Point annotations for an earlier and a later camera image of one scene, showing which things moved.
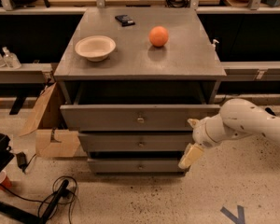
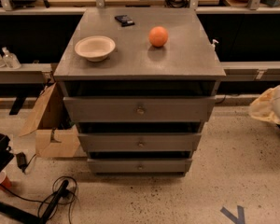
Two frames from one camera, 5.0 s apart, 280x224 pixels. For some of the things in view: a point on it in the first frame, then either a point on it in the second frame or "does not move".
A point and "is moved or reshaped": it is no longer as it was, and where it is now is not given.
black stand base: x=22 y=214 does not move
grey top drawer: x=123 y=118 is moved or reshaped
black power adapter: x=21 y=161 does not move
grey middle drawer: x=136 y=142 does not move
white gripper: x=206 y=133 → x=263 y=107
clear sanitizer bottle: x=10 y=59 does not move
